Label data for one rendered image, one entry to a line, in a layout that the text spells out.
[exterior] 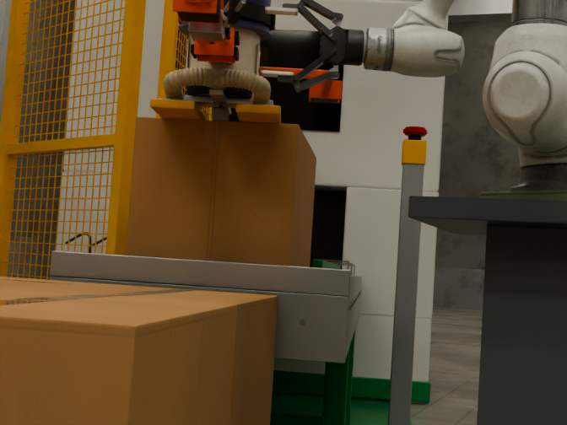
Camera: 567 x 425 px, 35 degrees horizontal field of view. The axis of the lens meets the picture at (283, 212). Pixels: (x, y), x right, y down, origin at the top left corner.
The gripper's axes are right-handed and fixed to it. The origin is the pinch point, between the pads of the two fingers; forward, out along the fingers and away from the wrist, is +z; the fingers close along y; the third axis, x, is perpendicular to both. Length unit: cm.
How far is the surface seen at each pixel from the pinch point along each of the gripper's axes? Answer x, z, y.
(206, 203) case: 26.3, 12.9, 33.5
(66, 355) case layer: -108, 13, 57
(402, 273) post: 69, -41, 47
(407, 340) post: 69, -44, 66
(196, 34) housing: -22.4, 12.9, 5.3
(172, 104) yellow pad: 8.4, 20.4, 13.2
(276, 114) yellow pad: 8.8, -2.6, 13.9
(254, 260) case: 25, 0, 46
